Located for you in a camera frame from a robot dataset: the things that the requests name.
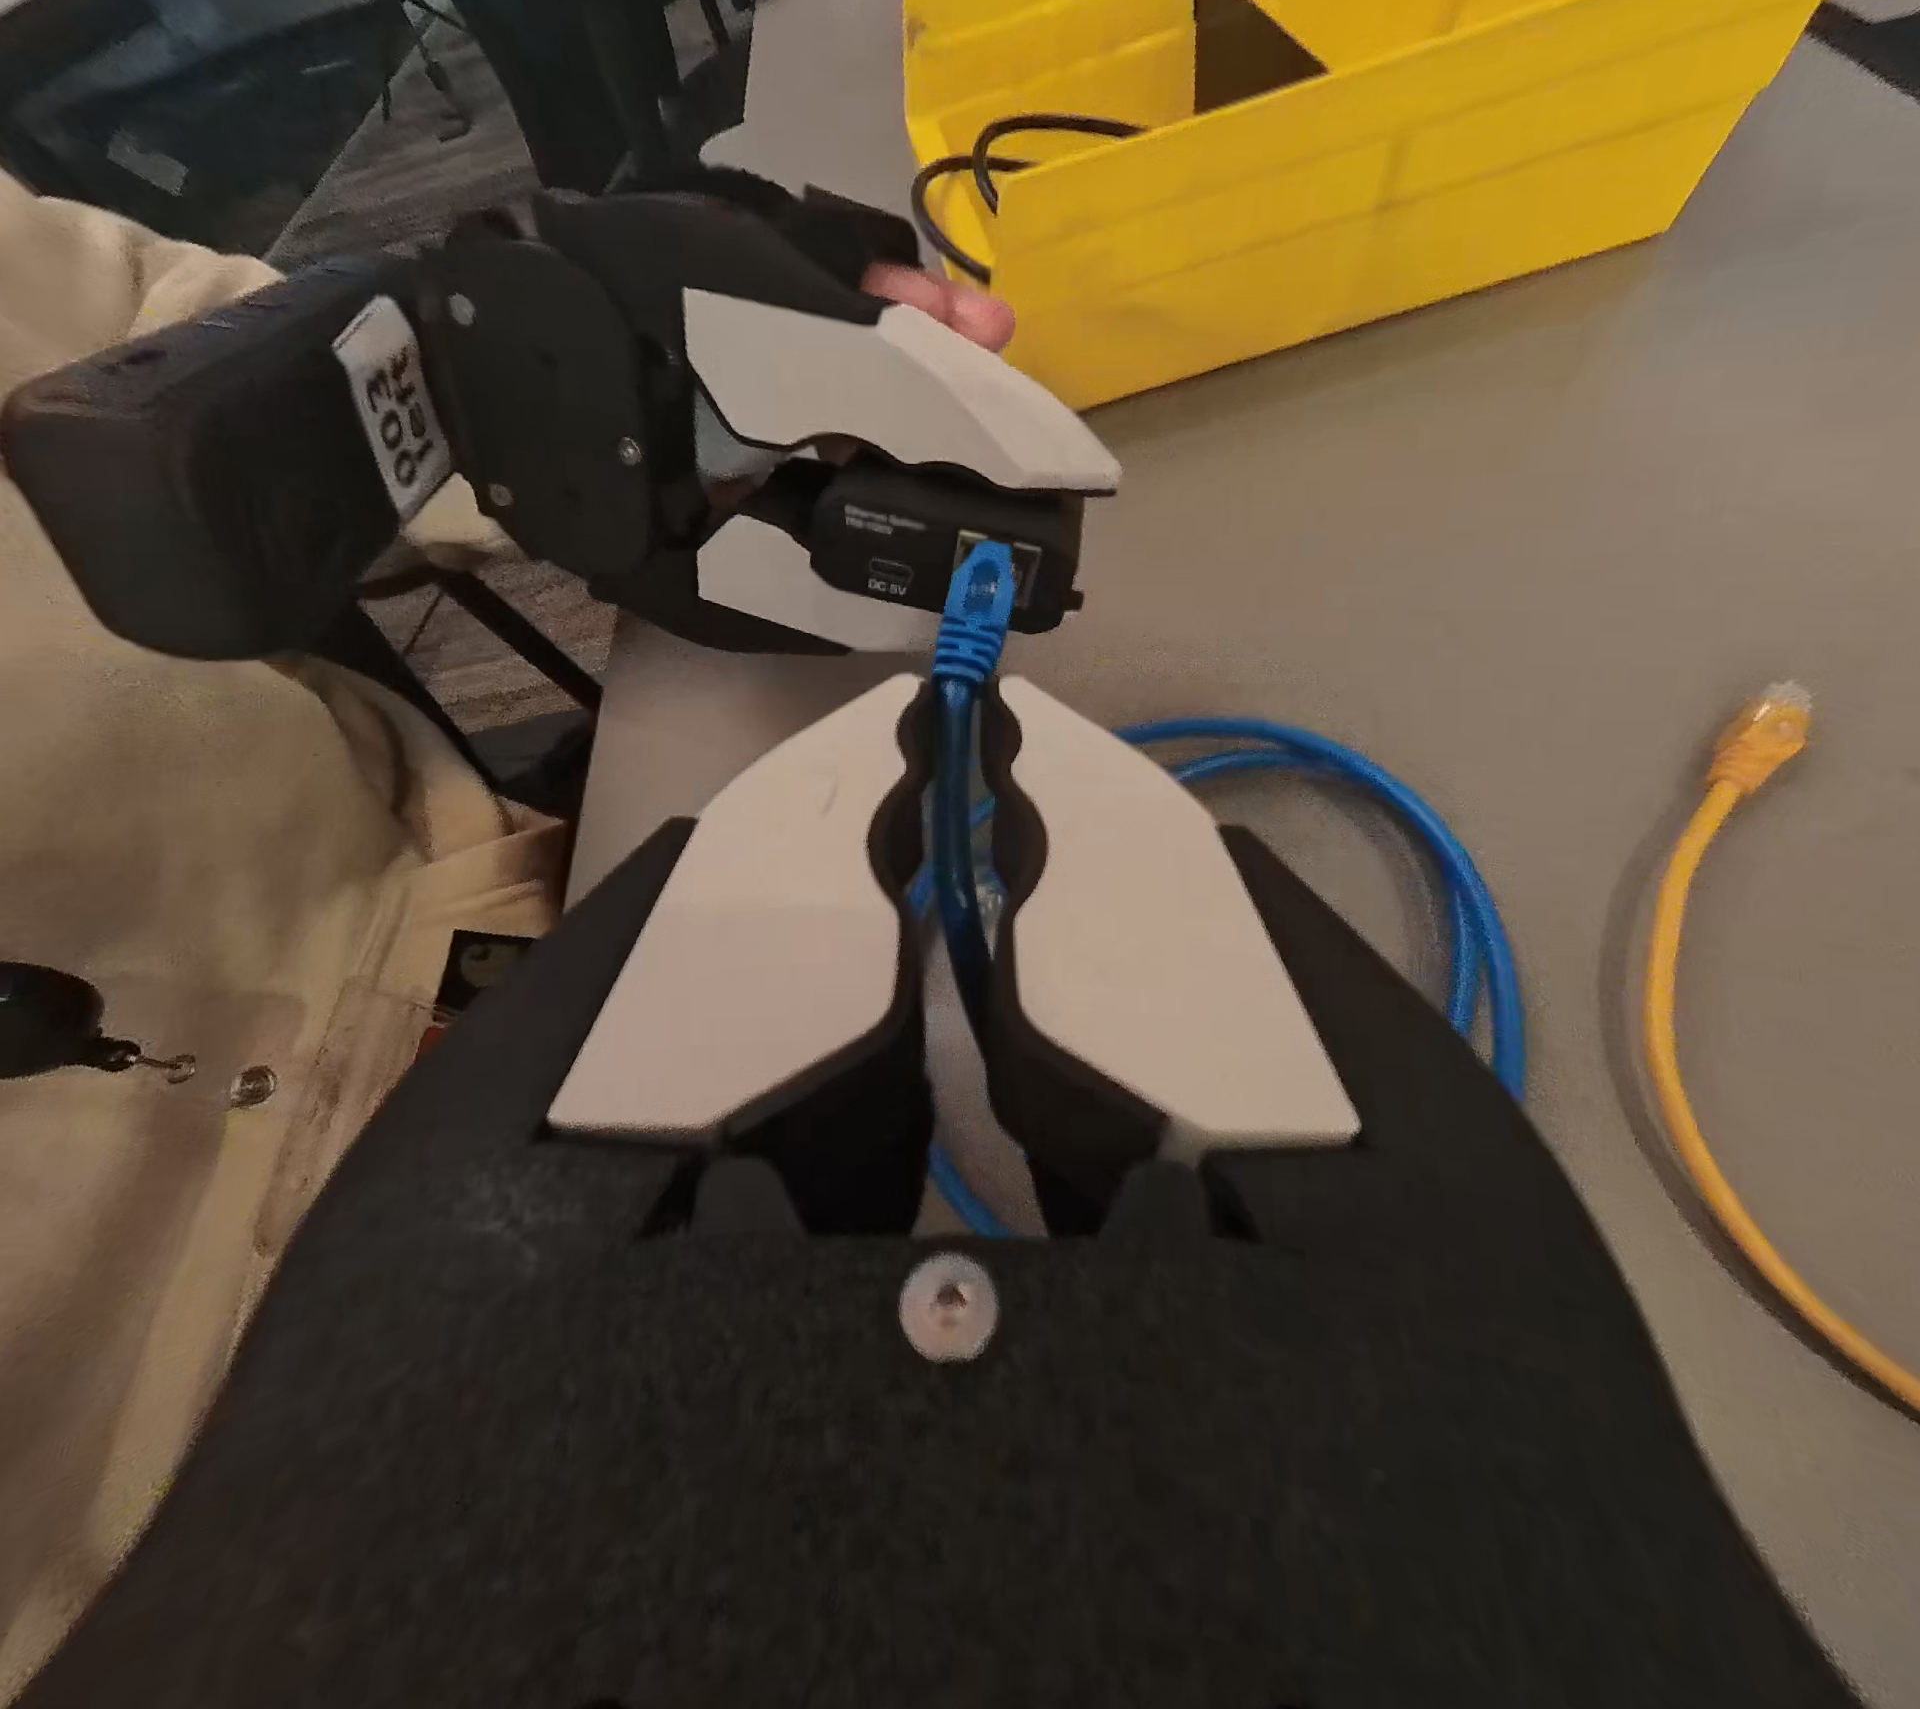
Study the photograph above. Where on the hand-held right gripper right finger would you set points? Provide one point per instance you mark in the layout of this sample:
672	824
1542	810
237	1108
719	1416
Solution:
1154	976

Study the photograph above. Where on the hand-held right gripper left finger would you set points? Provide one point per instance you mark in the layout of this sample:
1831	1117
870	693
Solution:
750	960

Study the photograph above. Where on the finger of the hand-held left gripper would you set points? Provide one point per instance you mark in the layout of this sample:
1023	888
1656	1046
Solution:
765	584
900	389

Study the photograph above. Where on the black ethernet adapter box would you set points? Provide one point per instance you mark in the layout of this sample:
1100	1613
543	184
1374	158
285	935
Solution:
900	530

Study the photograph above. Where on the yellow plastic storage bin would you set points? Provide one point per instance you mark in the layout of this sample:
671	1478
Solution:
1350	209

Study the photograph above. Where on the person's left forearm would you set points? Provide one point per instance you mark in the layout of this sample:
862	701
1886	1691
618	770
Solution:
104	268

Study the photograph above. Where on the person's left hand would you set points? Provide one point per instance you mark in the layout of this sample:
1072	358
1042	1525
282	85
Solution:
960	310

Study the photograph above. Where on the beige jacket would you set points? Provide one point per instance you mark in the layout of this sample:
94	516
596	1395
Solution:
180	839

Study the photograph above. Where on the black bin divider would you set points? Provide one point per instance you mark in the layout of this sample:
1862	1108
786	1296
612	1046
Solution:
1244	45

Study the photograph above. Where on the black key clip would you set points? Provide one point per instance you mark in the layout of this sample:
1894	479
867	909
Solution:
44	1012

